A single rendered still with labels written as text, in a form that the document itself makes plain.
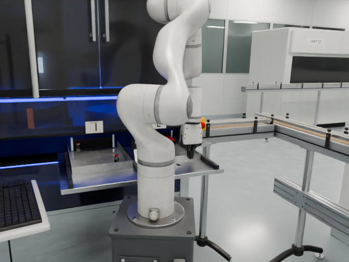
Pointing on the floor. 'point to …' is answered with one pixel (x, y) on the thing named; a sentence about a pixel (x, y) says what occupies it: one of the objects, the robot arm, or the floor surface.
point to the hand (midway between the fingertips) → (190, 154)
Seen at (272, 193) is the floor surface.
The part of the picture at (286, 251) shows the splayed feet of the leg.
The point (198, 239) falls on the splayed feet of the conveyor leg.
